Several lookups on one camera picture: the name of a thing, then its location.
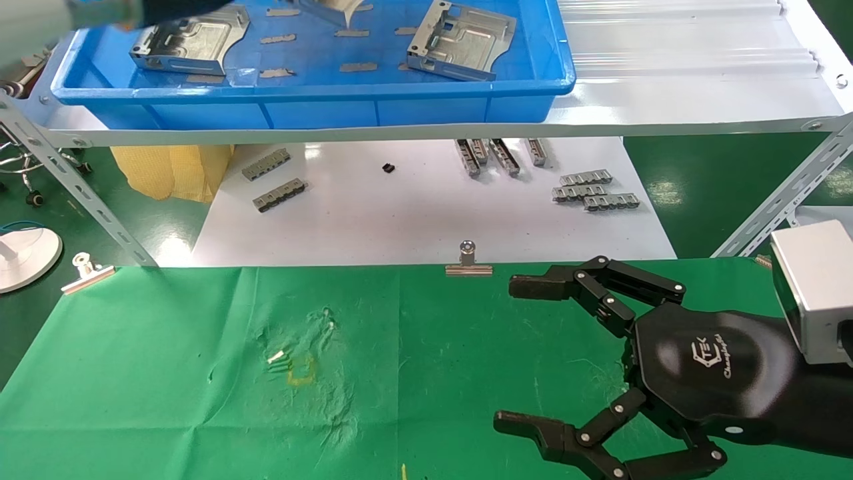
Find perforated steel shelf brace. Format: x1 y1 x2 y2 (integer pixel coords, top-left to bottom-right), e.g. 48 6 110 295
0 90 159 267
710 120 853 259

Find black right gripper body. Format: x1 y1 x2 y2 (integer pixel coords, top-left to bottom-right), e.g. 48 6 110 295
626 303 804 442

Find yellow mesh bag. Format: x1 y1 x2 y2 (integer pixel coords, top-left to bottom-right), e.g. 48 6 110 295
110 143 234 203

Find white metal shelf board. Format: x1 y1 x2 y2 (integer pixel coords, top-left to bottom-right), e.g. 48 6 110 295
30 0 853 147

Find chrome wheeled stool base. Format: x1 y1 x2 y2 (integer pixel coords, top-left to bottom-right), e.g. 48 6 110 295
0 130 94 207

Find white round stand base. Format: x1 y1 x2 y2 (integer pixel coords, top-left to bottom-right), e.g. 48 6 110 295
0 227 64 294

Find right grey connector strips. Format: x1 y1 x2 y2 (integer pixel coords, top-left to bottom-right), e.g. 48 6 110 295
584 193 641 213

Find blue plastic tray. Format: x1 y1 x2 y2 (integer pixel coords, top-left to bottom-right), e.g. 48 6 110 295
51 0 576 131

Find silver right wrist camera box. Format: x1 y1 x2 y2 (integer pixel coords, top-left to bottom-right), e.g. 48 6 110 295
770 220 853 366

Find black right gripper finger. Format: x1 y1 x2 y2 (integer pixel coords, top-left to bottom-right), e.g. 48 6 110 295
493 387 728 480
508 255 687 339

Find stamped grey metal bracket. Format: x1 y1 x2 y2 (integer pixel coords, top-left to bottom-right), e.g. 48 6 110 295
298 0 375 29
407 0 517 82
130 5 251 77

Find green cloth mat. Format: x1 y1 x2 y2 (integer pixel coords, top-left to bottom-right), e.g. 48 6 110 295
0 259 853 480

